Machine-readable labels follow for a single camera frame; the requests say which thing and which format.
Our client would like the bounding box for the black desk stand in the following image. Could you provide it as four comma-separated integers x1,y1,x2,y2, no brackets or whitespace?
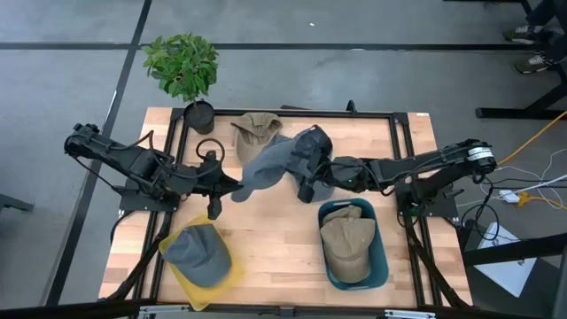
475,0,567,121

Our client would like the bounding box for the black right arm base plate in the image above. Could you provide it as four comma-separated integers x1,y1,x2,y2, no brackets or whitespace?
395,181,460,218

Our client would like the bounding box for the teal plastic bin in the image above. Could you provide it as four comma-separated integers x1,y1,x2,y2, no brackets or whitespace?
317,198,390,292

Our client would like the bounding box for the silver metal bracket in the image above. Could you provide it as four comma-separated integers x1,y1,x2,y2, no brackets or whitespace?
383,309,438,319
138,304,190,319

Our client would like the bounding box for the black desk bar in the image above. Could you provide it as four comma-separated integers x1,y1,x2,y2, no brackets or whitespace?
462,232,567,267

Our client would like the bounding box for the white cable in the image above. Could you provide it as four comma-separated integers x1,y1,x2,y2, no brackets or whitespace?
455,173,567,209

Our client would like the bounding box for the white flat box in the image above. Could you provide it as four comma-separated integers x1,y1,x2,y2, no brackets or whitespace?
476,221,538,299

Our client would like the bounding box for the person's shoe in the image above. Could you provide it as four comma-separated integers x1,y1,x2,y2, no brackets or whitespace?
501,25,540,45
513,51,558,75

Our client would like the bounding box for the yellow plastic bin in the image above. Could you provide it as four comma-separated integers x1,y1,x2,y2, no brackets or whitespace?
158,214,244,312

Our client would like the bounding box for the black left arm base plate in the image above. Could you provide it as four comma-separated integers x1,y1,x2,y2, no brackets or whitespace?
119,176,183,213

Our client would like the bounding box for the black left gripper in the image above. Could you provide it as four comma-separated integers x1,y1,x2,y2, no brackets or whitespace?
189,160,245,222

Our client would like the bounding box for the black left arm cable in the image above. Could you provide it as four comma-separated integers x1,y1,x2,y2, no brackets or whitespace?
196,137,226,167

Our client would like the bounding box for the dark grey baseball cap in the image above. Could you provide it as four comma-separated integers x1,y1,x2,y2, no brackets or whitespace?
291,125,336,203

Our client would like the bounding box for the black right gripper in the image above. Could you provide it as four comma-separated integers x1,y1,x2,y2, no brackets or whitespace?
297,154,373,206

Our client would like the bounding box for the grey furniture foot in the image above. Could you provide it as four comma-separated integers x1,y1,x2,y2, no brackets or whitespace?
0,193,35,214

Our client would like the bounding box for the person's leg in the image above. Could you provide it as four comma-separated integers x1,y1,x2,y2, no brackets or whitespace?
547,28,567,63
525,0,567,28

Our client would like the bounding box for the yellow floor cable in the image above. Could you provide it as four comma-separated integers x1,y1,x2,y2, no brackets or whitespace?
495,110,567,167

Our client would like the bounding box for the black aluminium rig frame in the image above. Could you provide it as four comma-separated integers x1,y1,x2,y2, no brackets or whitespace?
99,107,473,311

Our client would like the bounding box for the green plant in black pot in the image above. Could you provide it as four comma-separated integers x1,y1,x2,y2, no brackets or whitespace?
141,33,221,136

